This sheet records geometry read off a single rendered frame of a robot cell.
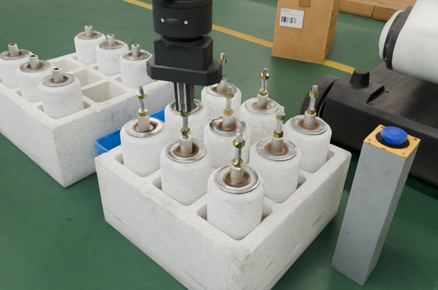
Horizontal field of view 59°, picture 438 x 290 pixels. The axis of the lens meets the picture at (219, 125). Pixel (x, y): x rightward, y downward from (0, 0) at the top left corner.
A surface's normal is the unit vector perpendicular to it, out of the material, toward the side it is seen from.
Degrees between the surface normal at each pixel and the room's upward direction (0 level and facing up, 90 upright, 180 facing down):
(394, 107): 0
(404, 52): 94
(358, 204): 90
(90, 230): 0
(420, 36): 62
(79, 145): 90
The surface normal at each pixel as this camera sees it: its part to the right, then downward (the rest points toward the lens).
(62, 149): 0.75, 0.36
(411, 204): 0.03, -0.85
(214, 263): -0.65, 0.38
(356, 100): -0.47, -0.34
